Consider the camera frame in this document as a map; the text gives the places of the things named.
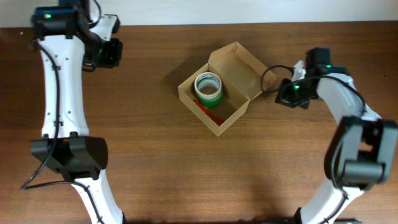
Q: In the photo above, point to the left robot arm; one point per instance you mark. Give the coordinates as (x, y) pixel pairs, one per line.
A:
(75, 37)

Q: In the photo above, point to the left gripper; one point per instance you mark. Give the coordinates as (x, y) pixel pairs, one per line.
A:
(113, 58)

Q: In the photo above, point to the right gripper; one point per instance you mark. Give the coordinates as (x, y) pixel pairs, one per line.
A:
(283, 98)

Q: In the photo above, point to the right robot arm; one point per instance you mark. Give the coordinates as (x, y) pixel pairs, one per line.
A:
(361, 152)

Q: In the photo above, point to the white masking tape roll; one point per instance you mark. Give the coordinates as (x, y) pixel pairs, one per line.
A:
(206, 75)

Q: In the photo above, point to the orange utility knife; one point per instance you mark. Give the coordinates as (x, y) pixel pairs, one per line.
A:
(218, 121)

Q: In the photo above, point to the brown cardboard box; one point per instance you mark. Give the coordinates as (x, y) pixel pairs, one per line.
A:
(243, 76)

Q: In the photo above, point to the green tape roll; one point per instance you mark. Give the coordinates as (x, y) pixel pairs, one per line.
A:
(213, 101)

